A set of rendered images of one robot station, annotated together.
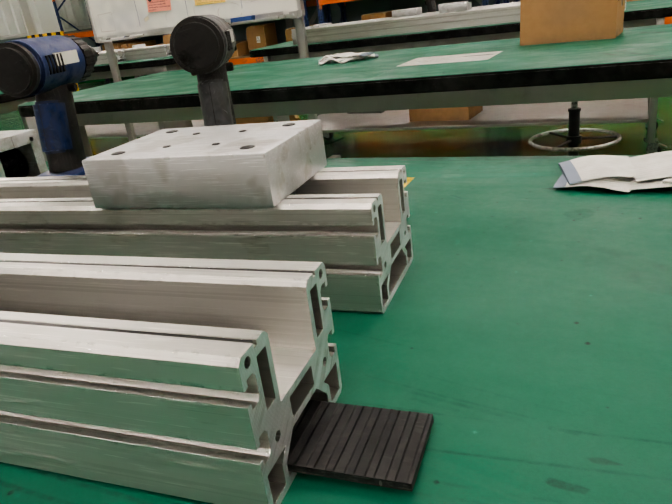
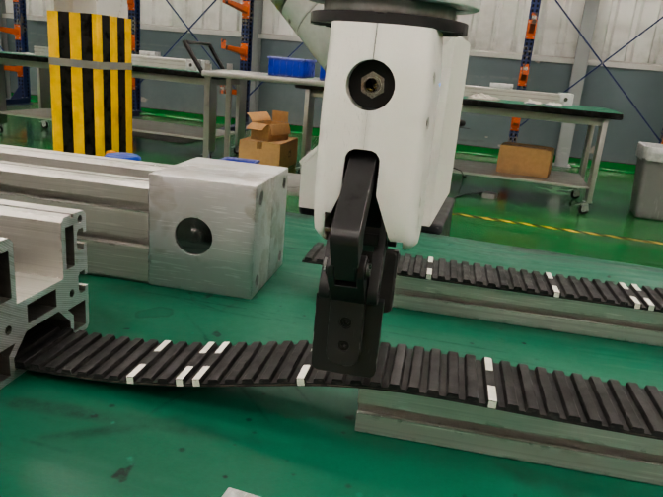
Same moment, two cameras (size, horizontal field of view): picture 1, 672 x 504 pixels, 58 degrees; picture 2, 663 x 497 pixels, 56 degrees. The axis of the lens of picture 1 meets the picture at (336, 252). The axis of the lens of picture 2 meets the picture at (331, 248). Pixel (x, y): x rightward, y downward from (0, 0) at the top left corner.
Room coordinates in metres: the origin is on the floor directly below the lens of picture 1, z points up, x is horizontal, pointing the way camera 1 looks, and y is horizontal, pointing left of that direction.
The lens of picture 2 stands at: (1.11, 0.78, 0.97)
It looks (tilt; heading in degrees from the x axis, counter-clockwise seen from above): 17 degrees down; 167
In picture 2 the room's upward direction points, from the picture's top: 5 degrees clockwise
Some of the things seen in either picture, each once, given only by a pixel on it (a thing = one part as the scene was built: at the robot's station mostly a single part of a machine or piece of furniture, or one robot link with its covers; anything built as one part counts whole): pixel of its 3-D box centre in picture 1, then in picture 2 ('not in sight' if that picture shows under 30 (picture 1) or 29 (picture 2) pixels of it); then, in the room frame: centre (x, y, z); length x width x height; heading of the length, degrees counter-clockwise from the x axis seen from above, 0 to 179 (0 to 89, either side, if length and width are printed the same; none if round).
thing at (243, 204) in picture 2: not in sight; (226, 220); (0.57, 0.81, 0.83); 0.12 x 0.09 x 0.10; 158
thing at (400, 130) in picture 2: not in sight; (378, 118); (0.81, 0.87, 0.95); 0.10 x 0.07 x 0.11; 157
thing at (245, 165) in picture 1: (214, 178); not in sight; (0.49, 0.09, 0.87); 0.16 x 0.11 x 0.07; 68
